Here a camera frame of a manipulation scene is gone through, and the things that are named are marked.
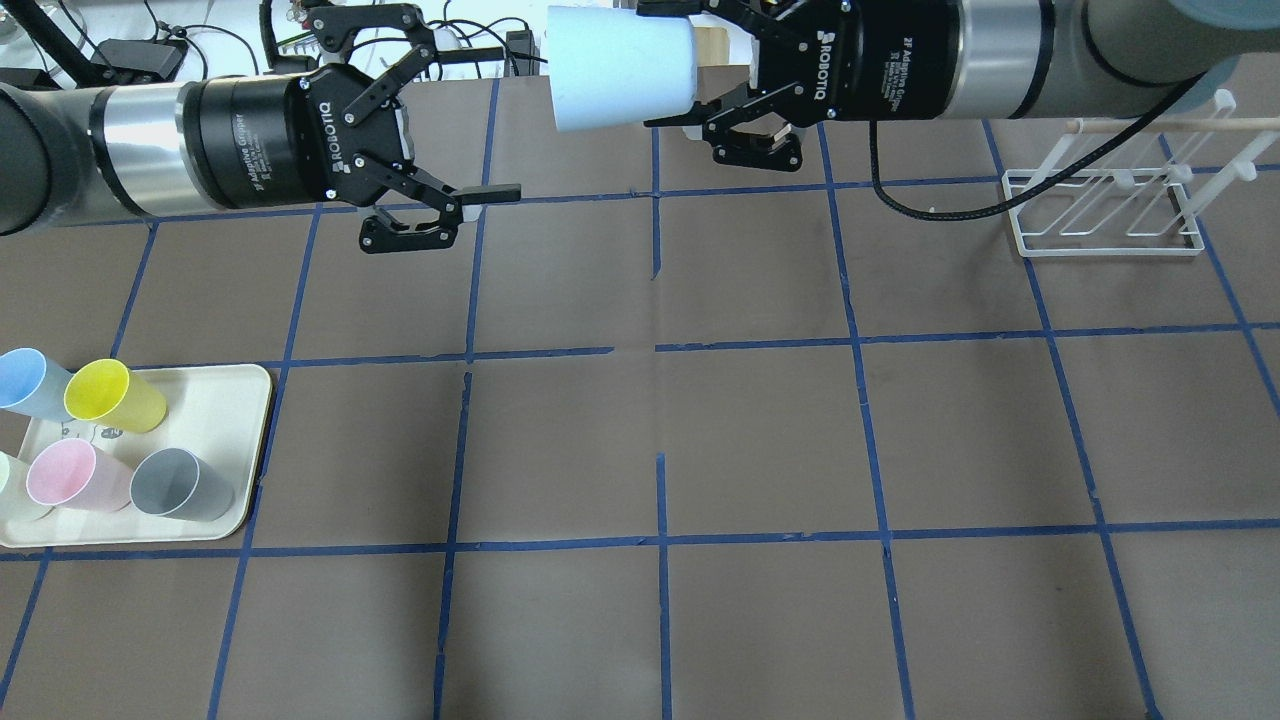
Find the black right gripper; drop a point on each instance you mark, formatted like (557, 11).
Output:
(895, 60)

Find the light blue cup right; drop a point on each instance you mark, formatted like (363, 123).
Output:
(34, 385)

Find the white plastic cup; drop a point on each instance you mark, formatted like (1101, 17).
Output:
(16, 505)

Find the black power adapter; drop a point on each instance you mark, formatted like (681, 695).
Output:
(138, 62)

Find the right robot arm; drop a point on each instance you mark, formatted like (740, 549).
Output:
(1049, 59)

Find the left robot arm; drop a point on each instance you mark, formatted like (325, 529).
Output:
(105, 150)

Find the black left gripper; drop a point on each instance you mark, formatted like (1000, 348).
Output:
(255, 138)

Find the grey plastic cup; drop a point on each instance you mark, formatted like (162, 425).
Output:
(174, 483)

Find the light blue plastic cup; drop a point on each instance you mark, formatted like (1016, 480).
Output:
(610, 67)

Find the white wire drying rack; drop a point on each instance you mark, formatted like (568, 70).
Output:
(1145, 199)

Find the pink plastic cup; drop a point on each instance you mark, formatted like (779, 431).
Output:
(73, 474)

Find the yellow plastic cup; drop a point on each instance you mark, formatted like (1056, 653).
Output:
(108, 393)

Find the cream plastic tray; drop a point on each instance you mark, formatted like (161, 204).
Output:
(219, 413)

